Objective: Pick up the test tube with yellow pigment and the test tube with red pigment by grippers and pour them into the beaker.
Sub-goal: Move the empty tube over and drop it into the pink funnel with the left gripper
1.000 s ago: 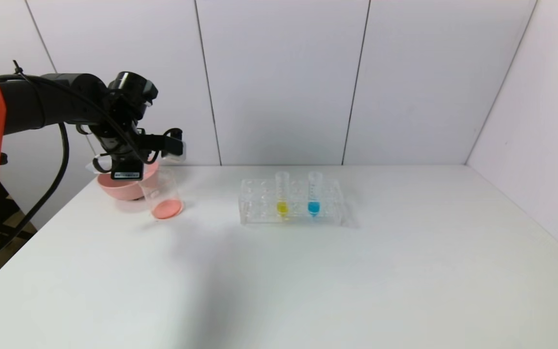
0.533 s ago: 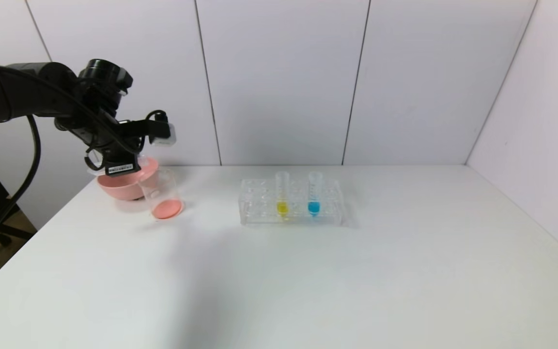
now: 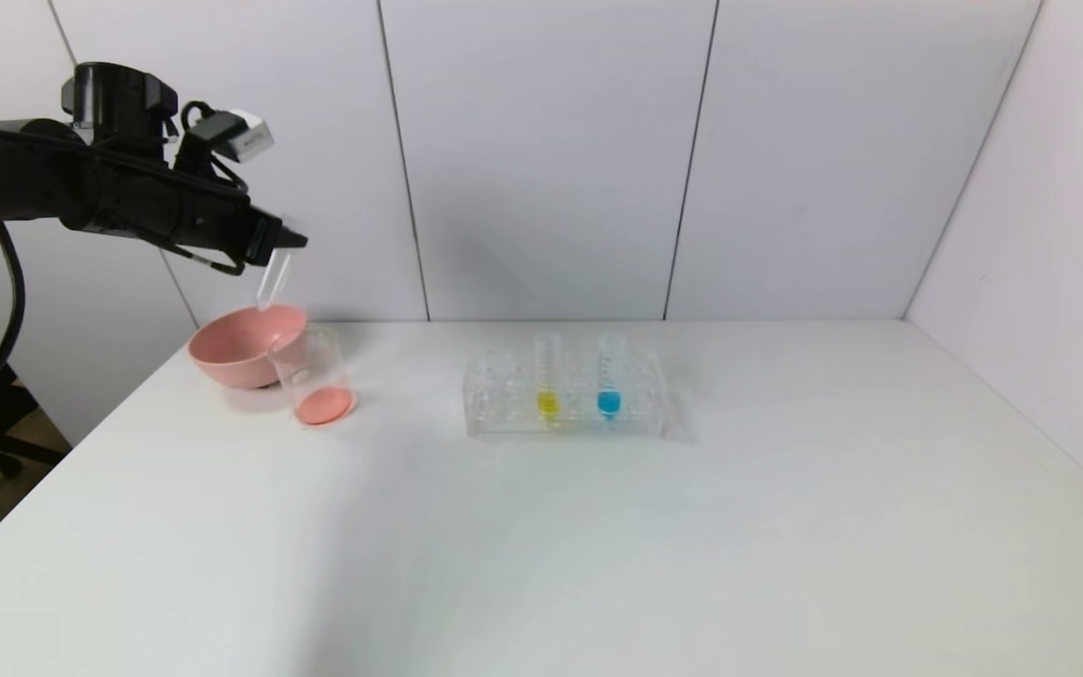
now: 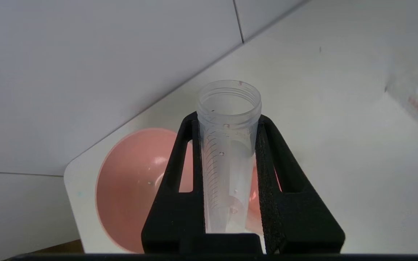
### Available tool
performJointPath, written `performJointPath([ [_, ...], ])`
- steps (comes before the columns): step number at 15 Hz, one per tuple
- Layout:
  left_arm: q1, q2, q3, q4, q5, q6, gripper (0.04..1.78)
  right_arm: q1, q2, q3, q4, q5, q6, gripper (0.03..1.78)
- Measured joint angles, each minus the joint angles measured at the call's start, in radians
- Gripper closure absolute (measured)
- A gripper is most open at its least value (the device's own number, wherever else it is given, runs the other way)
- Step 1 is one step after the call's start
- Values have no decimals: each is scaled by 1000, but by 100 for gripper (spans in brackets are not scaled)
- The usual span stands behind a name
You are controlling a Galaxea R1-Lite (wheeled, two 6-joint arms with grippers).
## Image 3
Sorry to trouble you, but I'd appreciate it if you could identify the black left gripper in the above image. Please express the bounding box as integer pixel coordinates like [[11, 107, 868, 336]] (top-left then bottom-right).
[[164, 178, 308, 267]]

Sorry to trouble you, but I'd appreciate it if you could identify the clear plastic test tube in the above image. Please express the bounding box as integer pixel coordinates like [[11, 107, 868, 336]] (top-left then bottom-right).
[[536, 333, 563, 425], [255, 246, 294, 314]]

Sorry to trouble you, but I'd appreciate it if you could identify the clear glass beaker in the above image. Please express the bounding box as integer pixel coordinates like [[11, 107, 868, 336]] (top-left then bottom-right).
[[271, 324, 357, 430]]

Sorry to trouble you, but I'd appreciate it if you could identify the clear acrylic test tube rack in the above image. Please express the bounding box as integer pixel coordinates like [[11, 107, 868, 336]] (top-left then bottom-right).
[[463, 345, 670, 441]]

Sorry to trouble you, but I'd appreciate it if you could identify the test tube with blue liquid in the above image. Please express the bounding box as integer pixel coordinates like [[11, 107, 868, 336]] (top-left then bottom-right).
[[596, 333, 623, 422]]

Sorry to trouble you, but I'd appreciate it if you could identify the pink plastic bowl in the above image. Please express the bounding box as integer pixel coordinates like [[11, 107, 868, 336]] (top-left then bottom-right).
[[189, 304, 310, 390]]

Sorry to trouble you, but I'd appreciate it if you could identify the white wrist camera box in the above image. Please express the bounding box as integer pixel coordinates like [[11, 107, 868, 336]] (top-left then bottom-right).
[[175, 103, 275, 166]]

